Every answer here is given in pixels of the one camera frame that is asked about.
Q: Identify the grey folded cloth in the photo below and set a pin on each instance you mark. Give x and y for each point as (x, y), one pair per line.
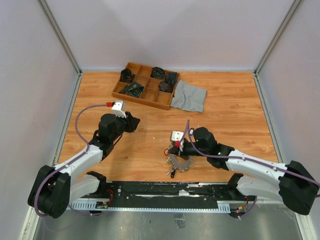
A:
(188, 97)

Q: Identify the rolled dark tie back left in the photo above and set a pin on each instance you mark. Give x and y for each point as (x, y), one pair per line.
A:
(126, 76)

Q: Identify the red key tag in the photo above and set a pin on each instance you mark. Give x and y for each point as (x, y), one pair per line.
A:
(166, 152)

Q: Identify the rolled green tie back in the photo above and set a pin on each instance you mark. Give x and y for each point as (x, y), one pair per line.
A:
(157, 73)

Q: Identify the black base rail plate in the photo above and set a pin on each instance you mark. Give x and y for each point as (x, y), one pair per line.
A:
(183, 192)

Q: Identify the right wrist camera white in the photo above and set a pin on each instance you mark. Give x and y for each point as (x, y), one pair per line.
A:
(177, 139)

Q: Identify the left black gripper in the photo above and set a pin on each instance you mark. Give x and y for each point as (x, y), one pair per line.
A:
(131, 122)

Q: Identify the blue patterned tie front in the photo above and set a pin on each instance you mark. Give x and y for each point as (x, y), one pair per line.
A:
(133, 89)

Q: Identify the rolled dark tie right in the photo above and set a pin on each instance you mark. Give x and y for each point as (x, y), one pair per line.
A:
(171, 78)

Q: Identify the slotted grey cable duct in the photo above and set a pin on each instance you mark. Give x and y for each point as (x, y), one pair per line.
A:
(149, 205)

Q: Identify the rolled dark tie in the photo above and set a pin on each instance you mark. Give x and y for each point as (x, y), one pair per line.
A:
(171, 78)
(126, 76)

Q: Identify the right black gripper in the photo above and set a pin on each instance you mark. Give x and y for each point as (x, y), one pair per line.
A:
(183, 154)

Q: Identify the rolled purple tie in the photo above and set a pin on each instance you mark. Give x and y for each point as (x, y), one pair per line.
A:
(165, 87)

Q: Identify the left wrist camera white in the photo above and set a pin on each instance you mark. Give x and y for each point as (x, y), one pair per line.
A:
(118, 109)

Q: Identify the black key tag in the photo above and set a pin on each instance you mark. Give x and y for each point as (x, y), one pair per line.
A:
(172, 173)

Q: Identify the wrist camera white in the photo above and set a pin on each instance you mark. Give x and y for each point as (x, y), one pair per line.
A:
(177, 139)
(118, 109)

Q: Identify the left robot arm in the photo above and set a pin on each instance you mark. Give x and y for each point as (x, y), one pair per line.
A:
(55, 187)

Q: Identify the wooden divided tray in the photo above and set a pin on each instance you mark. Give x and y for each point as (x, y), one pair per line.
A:
(151, 96)

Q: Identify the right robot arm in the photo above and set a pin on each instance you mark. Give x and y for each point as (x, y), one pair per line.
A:
(290, 184)

